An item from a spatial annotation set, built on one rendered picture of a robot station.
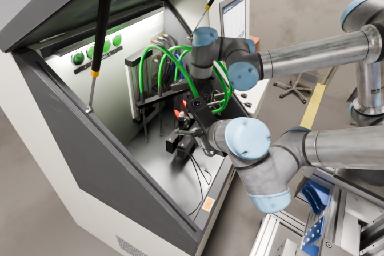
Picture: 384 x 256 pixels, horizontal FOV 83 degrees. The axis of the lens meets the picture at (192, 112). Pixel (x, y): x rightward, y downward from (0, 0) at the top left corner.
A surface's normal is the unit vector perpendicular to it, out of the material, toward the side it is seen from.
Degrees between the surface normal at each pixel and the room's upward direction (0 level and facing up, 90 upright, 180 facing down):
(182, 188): 0
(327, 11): 90
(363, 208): 0
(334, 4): 90
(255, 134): 45
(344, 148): 73
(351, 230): 0
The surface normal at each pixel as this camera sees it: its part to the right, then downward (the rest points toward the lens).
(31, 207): 0.07, -0.75
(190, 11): -0.45, 0.56
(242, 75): -0.02, 0.65
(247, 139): 0.23, -0.07
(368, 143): -0.83, -0.25
